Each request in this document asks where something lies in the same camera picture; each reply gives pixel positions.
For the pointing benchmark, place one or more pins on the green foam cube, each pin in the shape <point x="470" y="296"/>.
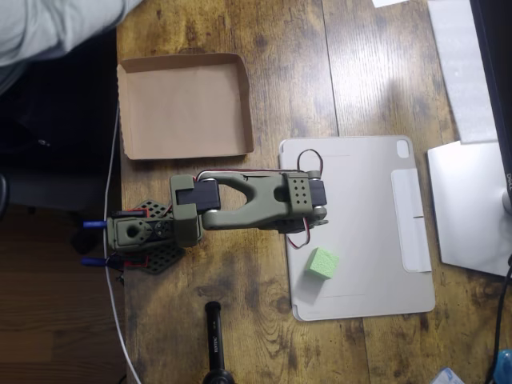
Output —
<point x="322" y="262"/>

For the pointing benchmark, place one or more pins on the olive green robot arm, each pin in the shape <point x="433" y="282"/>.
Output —
<point x="256" y="208"/>

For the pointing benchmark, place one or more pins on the brown cardboard tray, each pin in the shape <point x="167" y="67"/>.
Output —
<point x="180" y="108"/>

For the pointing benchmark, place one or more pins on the beige tablet folio case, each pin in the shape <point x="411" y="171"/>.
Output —
<point x="368" y="240"/>

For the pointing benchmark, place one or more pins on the silver monitor stand base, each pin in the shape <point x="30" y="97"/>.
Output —
<point x="468" y="208"/>

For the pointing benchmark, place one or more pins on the white paper sheet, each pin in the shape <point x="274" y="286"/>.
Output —
<point x="386" y="2"/>

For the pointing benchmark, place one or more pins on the white foam sheet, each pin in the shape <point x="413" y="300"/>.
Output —
<point x="456" y="60"/>

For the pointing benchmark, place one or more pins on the white and blue packet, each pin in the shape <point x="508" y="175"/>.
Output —
<point x="446" y="378"/>

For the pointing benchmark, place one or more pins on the black computer monitor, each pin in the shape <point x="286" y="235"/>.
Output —
<point x="496" y="60"/>

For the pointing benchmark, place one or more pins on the blue round object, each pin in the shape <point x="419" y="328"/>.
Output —
<point x="506" y="366"/>

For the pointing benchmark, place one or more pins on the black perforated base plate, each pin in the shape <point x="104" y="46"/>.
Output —
<point x="160" y="256"/>

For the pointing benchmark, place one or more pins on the black camera stand pole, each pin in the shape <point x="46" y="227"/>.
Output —
<point x="214" y="336"/>

